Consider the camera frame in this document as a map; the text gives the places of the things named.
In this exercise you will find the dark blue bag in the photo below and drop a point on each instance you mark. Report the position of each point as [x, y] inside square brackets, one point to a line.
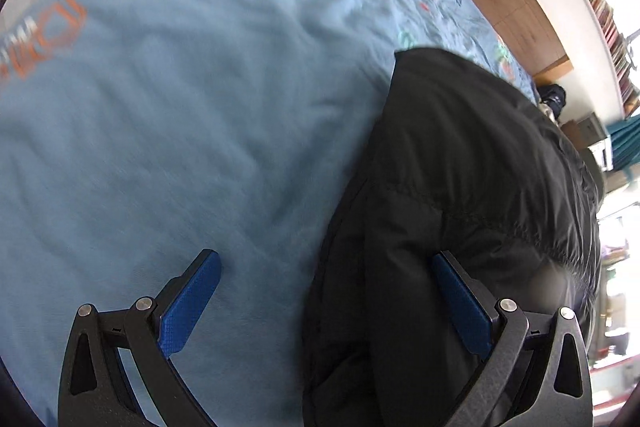
[554, 99]

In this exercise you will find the blue printed bed sheet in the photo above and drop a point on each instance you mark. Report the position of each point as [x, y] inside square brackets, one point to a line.
[200, 107]

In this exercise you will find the row of books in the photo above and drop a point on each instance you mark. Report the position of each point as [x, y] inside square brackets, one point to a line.
[600, 2]

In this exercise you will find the teal curtain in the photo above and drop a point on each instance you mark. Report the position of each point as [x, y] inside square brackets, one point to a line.
[625, 139]

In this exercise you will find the black jacket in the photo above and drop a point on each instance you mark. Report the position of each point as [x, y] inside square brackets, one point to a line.
[465, 187]

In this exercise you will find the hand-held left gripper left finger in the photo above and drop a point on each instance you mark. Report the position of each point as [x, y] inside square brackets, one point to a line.
[192, 302]

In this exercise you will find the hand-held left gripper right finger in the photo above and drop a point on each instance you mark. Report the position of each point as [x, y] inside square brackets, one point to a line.
[462, 307]

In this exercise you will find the window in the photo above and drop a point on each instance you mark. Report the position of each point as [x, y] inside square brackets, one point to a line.
[620, 267]

